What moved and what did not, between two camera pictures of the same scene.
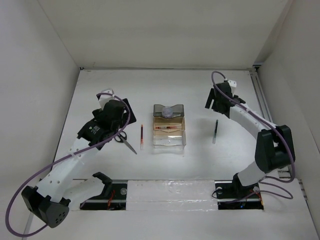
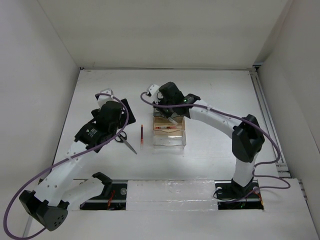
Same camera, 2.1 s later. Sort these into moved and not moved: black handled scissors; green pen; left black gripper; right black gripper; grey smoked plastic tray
Moved: green pen; right black gripper
Not moved: black handled scissors; left black gripper; grey smoked plastic tray
